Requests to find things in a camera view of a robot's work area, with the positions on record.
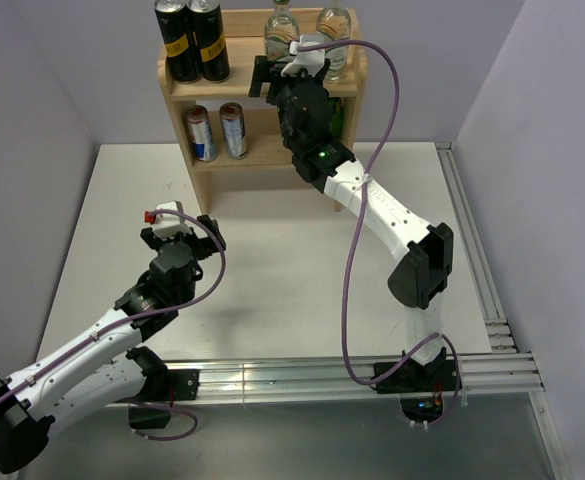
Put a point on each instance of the green glass bottle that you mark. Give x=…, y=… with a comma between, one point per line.
x=337, y=121

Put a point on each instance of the wooden three-tier shelf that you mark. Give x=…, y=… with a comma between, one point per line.
x=243, y=29

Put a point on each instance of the left black tall can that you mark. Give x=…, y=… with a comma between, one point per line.
x=174, y=24

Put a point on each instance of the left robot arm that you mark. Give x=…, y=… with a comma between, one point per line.
x=109, y=361

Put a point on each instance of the front aluminium rail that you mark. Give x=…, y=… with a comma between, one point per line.
x=326, y=379

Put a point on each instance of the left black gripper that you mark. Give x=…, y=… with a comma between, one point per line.
x=154, y=241

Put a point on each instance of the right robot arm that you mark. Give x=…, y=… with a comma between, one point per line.
x=423, y=252

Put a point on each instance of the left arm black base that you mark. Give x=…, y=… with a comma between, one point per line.
x=156, y=404

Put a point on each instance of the right aluminium rail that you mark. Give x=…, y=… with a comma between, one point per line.
x=499, y=332

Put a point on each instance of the clear bottle green cap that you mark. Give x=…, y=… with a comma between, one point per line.
x=280, y=30

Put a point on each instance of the aluminium rail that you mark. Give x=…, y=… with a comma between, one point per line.
x=326, y=379
x=499, y=332

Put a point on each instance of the blue silver energy can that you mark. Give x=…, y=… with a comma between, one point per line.
x=200, y=134

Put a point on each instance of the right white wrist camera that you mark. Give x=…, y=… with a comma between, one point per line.
x=307, y=56

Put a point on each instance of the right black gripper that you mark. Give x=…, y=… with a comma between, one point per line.
x=265, y=72

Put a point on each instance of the right black tall can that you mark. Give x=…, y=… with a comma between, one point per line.
x=209, y=36

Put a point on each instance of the silver can red tab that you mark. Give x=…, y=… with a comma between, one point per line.
x=233, y=128

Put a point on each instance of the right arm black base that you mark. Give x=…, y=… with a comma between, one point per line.
x=397, y=382

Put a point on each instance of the black tall can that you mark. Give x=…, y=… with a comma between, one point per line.
x=174, y=24
x=209, y=36

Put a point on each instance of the clear soda bottle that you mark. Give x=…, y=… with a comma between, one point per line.
x=334, y=24

